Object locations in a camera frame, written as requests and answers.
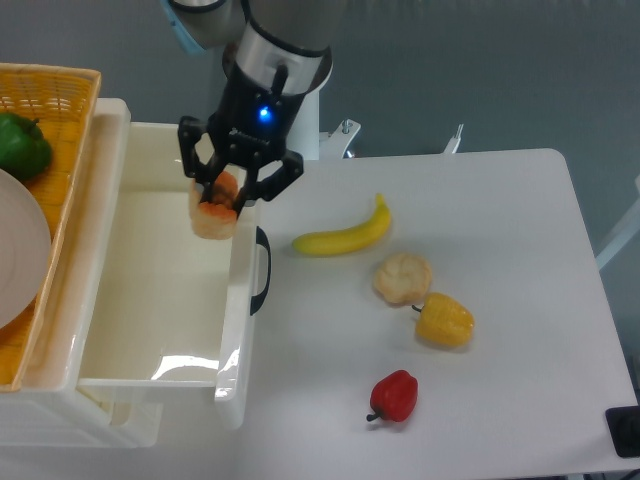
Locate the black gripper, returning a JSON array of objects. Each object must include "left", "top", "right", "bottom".
[{"left": 178, "top": 65, "right": 304, "bottom": 213}]

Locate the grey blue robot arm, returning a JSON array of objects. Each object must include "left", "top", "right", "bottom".
[{"left": 162, "top": 1, "right": 344, "bottom": 212}]

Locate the upper white drawer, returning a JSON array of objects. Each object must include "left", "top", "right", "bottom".
[{"left": 79, "top": 122, "right": 261, "bottom": 430}]

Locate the round bread roll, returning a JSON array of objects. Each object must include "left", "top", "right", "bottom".
[{"left": 373, "top": 252, "right": 432, "bottom": 305}]

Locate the white drawer cabinet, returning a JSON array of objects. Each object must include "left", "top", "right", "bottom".
[{"left": 1, "top": 99, "right": 162, "bottom": 448}]

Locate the yellow banana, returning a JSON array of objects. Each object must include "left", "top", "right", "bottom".
[{"left": 292, "top": 193, "right": 392, "bottom": 257}]

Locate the yellow woven basket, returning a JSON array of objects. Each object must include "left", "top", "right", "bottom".
[{"left": 1, "top": 63, "right": 101, "bottom": 393}]

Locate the green bell pepper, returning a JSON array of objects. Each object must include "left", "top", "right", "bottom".
[{"left": 1, "top": 112, "right": 53, "bottom": 182}]

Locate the beige round plate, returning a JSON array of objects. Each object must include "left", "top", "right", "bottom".
[{"left": 1, "top": 171, "right": 51, "bottom": 327}]

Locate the yellow bell pepper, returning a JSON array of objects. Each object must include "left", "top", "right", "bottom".
[{"left": 411, "top": 293, "right": 475, "bottom": 347}]

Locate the red bell pepper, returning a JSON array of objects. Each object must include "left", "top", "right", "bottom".
[{"left": 366, "top": 370, "right": 418, "bottom": 423}]

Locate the black device at edge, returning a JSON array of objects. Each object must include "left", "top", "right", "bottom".
[{"left": 605, "top": 405, "right": 640, "bottom": 458}]

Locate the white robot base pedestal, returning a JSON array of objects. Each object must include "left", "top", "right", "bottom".
[{"left": 287, "top": 89, "right": 362, "bottom": 161}]

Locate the black drawer handle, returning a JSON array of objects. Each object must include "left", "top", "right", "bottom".
[{"left": 250, "top": 227, "right": 272, "bottom": 315}]

